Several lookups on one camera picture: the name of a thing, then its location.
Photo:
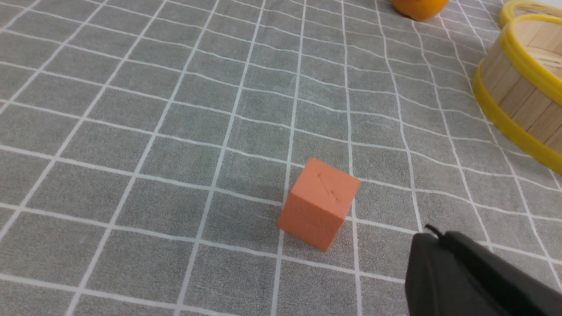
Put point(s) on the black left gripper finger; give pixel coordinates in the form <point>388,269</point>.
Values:
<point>449,274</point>

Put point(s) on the bamboo steamer tray yellow rim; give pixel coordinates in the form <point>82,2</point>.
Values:
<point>518,86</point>

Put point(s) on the woven bamboo steamer lid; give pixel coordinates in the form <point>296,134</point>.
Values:
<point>515,8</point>

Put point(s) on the orange foam cube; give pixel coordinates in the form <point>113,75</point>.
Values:
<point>318,204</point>

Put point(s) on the orange red toy pear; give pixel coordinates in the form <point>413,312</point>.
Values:
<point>419,10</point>

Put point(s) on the grey checkered tablecloth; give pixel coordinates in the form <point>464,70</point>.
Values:
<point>148,148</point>

